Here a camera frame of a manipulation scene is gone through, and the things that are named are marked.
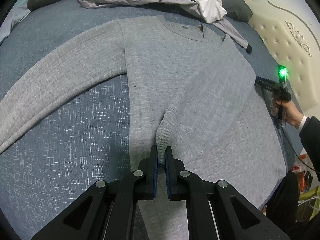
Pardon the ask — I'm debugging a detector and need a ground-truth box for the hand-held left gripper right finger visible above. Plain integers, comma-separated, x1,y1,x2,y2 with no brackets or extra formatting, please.
165,146,289,240

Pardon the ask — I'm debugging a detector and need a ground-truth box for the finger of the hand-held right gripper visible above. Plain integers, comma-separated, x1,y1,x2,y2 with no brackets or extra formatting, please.
254,76,278,90

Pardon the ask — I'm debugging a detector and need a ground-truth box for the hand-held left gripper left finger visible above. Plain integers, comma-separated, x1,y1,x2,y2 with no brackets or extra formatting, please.
31,145,158,240

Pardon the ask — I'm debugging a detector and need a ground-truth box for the grey knit sweater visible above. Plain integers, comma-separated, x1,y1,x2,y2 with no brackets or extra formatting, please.
0,15,287,240

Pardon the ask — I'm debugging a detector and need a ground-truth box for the person's right forearm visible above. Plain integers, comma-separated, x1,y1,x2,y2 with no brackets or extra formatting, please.
297,115,320,170

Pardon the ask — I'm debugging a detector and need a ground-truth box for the person's right hand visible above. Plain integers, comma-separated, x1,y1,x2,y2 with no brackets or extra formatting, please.
271,99,304,130

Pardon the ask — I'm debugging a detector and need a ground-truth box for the cream tufted headboard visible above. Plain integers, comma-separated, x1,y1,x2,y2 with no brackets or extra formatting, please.
244,0,320,115

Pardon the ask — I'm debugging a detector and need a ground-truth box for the orange white packaging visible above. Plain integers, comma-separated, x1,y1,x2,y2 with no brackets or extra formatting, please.
290,155,313,193

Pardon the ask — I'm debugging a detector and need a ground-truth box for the white garment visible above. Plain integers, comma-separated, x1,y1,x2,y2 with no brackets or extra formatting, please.
172,0,227,23

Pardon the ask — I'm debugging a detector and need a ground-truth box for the yellow green cloth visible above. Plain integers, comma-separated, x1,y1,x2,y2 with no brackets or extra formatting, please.
297,187,320,220

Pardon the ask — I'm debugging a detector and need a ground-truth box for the person's dark clothing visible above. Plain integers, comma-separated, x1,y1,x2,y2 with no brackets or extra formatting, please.
265,171,320,240

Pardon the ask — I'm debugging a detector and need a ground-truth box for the light grey blanket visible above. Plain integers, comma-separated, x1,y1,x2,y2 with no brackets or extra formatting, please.
0,0,30,43

